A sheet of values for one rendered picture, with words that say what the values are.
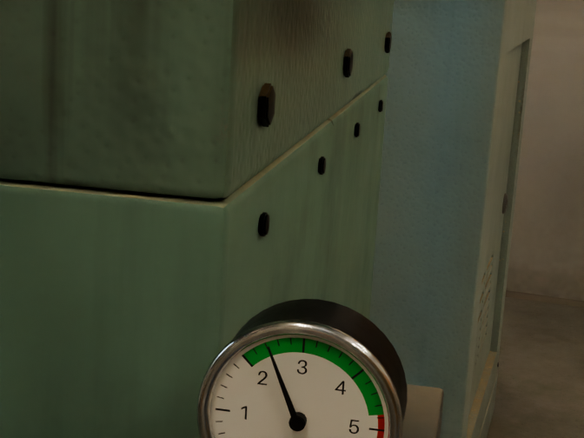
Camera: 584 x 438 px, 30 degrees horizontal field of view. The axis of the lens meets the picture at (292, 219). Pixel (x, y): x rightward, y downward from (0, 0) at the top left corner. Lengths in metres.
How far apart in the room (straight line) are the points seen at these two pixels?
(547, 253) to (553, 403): 0.74
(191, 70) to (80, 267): 0.08
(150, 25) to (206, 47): 0.02
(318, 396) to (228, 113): 0.11
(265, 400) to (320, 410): 0.02
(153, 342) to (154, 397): 0.02
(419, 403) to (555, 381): 1.88
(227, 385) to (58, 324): 0.10
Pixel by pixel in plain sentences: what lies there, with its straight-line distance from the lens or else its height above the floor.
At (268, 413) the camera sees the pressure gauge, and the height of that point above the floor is 0.66.
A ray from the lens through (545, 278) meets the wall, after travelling 2.89.
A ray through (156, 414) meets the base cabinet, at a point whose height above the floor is 0.63.
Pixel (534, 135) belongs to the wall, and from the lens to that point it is 2.82.
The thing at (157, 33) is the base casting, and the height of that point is 0.77.
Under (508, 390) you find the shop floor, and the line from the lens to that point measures 2.25.
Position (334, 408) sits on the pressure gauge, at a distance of 0.33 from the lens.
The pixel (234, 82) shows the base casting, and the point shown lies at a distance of 0.38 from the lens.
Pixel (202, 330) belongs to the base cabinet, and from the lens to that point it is 0.40.
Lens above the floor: 0.79
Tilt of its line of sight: 13 degrees down
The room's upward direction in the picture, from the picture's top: 3 degrees clockwise
